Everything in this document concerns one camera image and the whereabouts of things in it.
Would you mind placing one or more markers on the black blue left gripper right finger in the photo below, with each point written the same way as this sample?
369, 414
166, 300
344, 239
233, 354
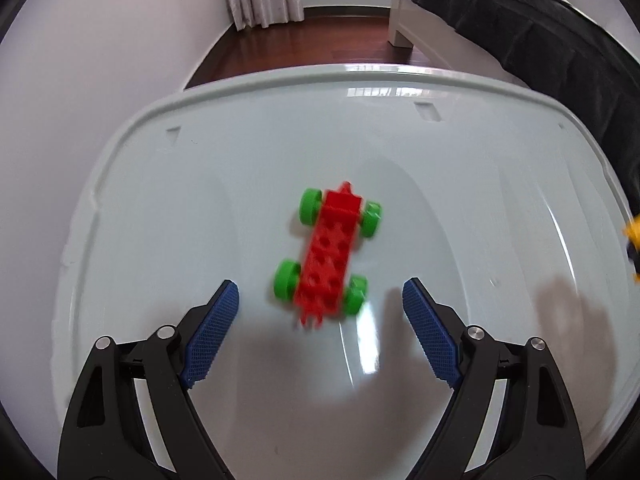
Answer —
537, 435

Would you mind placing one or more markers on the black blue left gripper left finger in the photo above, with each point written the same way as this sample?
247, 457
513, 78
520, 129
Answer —
103, 434

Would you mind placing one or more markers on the red toy car green wheels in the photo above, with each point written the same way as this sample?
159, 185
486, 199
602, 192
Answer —
319, 286

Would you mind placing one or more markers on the bed with black skirt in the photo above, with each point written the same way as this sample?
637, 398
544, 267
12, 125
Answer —
558, 52

